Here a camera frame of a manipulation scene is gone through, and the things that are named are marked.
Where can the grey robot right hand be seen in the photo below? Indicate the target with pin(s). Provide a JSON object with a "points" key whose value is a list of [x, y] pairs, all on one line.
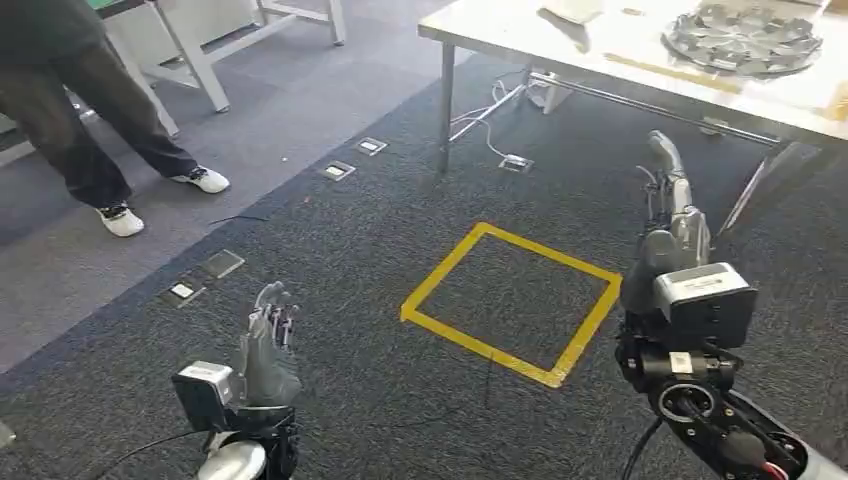
{"points": [[662, 252]]}

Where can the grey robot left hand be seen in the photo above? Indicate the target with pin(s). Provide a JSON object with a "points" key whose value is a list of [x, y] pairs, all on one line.
{"points": [[265, 378]]}

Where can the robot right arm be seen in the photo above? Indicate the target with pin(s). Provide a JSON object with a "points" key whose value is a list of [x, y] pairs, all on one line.
{"points": [[696, 411]]}

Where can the steel floor outlet plate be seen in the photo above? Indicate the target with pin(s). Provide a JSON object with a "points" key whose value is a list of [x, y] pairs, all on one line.
{"points": [[336, 171], [6, 435], [371, 146], [181, 292], [222, 264], [515, 164]]}

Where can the black flat board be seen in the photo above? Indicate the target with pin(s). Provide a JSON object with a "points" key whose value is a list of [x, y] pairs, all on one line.
{"points": [[775, 179]]}

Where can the white power adapter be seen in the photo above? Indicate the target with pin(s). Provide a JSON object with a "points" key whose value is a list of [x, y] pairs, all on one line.
{"points": [[550, 96]]}

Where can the silver wheel hubcap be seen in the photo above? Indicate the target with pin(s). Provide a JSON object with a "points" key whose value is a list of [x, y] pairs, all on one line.
{"points": [[742, 43]]}

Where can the person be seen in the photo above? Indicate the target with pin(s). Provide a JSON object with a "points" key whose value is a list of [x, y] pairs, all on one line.
{"points": [[66, 99]]}

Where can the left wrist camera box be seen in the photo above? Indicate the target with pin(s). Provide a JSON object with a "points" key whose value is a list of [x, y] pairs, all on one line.
{"points": [[202, 397]]}

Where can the white table frame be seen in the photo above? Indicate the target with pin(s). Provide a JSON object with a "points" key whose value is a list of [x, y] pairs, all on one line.
{"points": [[199, 73]]}

